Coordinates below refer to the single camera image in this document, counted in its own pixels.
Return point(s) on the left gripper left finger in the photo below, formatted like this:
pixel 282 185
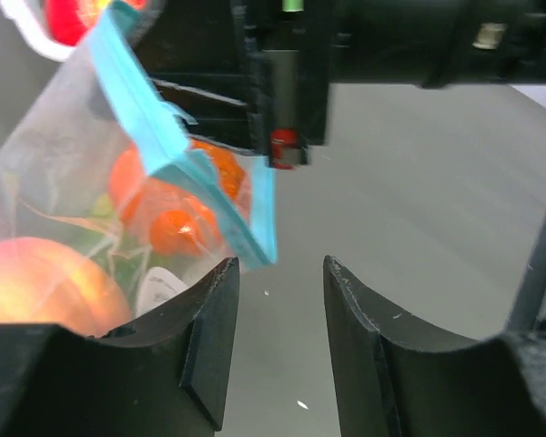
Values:
pixel 165 373

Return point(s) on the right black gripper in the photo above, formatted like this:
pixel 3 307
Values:
pixel 255 77

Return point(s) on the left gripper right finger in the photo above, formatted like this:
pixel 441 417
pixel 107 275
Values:
pixel 396 374

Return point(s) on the orange fake pumpkin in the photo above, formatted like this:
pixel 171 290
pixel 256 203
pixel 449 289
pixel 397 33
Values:
pixel 168 218

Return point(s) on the blue-zip clear bag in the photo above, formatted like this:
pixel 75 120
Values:
pixel 56 163

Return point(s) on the green fake leafy vegetable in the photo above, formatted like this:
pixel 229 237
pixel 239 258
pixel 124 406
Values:
pixel 124 258

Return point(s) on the fake peach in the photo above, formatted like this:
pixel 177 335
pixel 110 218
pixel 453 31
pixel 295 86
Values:
pixel 43 281

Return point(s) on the red fake apple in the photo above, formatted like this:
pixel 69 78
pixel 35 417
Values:
pixel 67 21

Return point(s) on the white plastic basket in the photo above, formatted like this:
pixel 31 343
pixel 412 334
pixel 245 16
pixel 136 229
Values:
pixel 29 17

